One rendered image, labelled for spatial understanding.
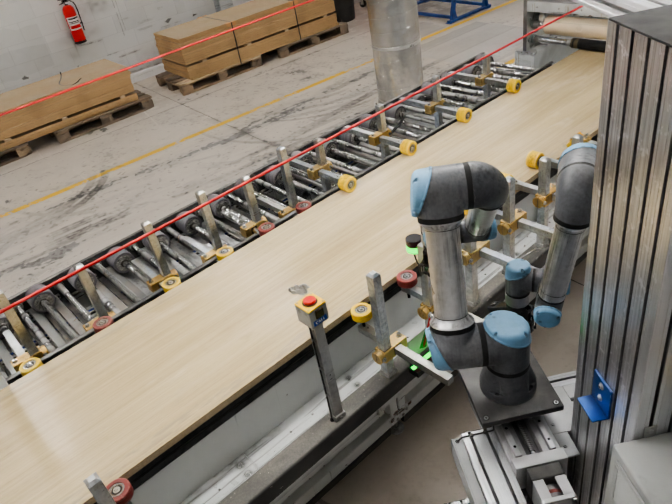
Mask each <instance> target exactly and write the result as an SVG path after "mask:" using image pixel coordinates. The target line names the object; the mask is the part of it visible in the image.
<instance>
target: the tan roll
mask: <svg viewBox="0 0 672 504"><path fill-rule="evenodd" d="M558 17H560V16H556V15H548V16H547V17H546V19H545V21H534V23H533V25H534V26H539V27H541V26H543V25H545V24H547V23H549V22H550V21H552V20H554V19H556V18H558ZM607 26H608V20H607V19H595V18H582V17H569V16H564V17H563V18H561V19H559V20H557V21H555V22H553V23H551V24H549V25H547V26H546V27H544V28H543V31H544V33H545V34H552V35H562V36H571V37H581V38H591V39H601V40H606V37H607Z"/></svg>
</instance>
